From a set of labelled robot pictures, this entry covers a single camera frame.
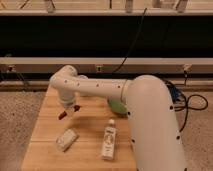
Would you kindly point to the white wall rail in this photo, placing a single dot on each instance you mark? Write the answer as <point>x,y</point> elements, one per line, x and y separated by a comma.
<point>108,65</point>

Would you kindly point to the blue power adapter box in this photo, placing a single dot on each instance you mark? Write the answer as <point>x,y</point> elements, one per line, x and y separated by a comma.
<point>175,93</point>

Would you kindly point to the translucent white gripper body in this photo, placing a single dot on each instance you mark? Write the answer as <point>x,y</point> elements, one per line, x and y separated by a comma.
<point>70,111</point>

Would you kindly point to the green bowl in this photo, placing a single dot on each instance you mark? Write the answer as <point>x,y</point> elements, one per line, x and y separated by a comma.
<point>117,106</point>

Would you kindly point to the white squeeze bottle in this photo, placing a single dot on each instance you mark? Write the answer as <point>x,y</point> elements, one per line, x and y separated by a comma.
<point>108,146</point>

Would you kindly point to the white sponge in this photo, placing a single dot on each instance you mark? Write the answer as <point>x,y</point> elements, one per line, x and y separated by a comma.
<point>65,140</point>

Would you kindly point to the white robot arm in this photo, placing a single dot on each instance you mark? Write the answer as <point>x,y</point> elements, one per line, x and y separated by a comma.
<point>154,129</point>

